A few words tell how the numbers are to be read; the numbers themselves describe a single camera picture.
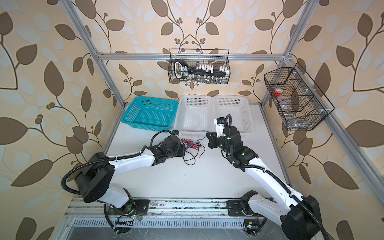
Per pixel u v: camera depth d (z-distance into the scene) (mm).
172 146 682
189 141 886
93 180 437
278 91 806
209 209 752
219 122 666
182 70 843
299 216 377
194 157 910
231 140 557
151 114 1155
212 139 662
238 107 1155
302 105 726
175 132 804
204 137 773
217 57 912
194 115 1148
